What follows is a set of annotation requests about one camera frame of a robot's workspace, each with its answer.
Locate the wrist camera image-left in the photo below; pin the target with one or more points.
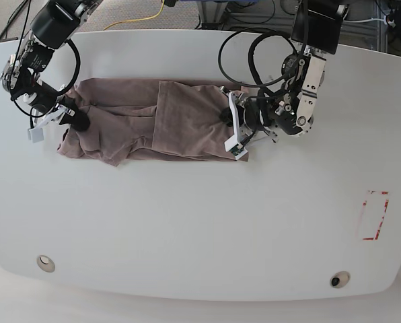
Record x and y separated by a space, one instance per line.
36 135

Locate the right table grommet hole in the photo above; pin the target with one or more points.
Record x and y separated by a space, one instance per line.
340 279

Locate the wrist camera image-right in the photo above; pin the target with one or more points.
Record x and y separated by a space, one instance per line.
233 146

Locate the table grommet hole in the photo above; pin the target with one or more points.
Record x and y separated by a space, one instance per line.
45 264
340 279

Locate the white-black gripper image-left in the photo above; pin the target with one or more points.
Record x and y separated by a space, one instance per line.
50 105

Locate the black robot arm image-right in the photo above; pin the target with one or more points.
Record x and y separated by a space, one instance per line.
288 102

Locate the mauve t-shirt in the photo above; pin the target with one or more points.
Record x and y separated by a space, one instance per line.
174 120

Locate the red tape rectangle marking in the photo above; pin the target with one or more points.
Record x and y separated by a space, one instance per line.
373 212

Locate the white-black gripper image-right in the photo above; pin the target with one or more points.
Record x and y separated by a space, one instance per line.
250 121

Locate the left table grommet hole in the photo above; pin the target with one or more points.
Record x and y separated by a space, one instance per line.
45 264

